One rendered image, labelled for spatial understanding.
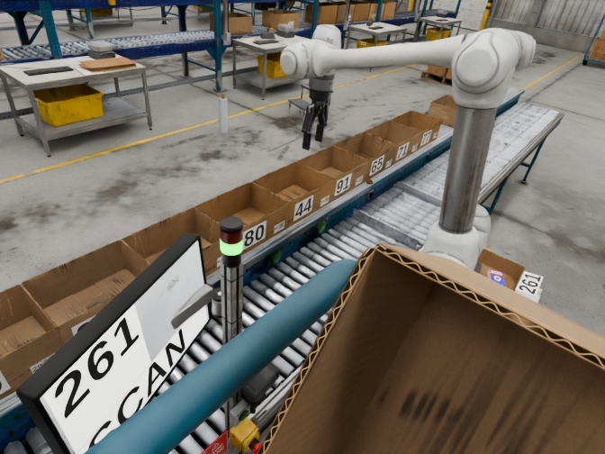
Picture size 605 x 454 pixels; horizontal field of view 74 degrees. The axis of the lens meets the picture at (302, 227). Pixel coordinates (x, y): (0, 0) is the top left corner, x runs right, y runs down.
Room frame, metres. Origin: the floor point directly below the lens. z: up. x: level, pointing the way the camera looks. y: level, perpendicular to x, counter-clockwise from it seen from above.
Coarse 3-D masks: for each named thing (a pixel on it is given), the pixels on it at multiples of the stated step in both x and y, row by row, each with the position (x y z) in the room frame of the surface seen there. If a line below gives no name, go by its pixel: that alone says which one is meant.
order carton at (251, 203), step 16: (240, 192) 1.89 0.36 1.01; (256, 192) 1.93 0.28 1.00; (208, 208) 1.71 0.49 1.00; (224, 208) 1.79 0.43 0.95; (240, 208) 1.89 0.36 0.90; (256, 208) 1.92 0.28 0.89; (272, 208) 1.85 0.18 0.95; (288, 208) 1.78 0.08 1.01; (256, 224) 1.58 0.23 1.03; (272, 224) 1.68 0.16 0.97
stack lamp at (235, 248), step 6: (222, 234) 0.68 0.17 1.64; (228, 234) 0.67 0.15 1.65; (234, 234) 0.68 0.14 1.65; (240, 234) 0.69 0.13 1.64; (222, 240) 0.68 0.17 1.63; (228, 240) 0.67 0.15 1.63; (234, 240) 0.68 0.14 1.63; (240, 240) 0.69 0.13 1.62; (222, 246) 0.68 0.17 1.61; (228, 246) 0.67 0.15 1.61; (234, 246) 0.68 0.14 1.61; (240, 246) 0.69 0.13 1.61; (222, 252) 0.68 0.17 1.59; (228, 252) 0.67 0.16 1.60; (234, 252) 0.68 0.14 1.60
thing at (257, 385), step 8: (264, 368) 0.75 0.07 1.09; (272, 368) 0.75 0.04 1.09; (256, 376) 0.72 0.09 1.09; (264, 376) 0.72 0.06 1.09; (272, 376) 0.73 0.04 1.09; (248, 384) 0.69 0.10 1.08; (256, 384) 0.69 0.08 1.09; (264, 384) 0.70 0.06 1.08; (272, 384) 0.72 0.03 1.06; (248, 392) 0.67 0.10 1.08; (256, 392) 0.67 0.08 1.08; (264, 392) 0.69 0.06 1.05; (256, 400) 0.67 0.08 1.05
